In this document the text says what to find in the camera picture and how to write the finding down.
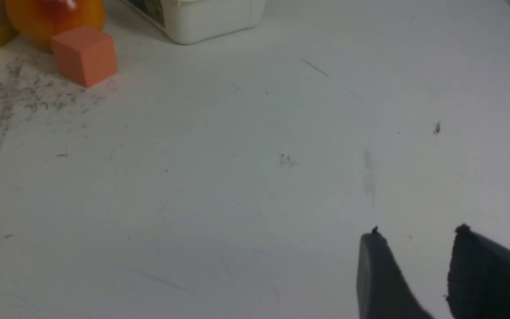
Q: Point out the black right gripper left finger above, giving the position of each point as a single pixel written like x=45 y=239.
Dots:
x=382 y=292

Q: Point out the orange cube block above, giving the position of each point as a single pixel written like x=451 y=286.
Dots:
x=85 y=55

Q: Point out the green lidded white storage box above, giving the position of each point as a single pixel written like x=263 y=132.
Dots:
x=191 y=21

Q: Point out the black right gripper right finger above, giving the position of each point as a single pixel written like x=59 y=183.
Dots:
x=478 y=277

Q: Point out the orange yellow toy pear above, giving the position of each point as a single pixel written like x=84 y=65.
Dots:
x=39 y=20

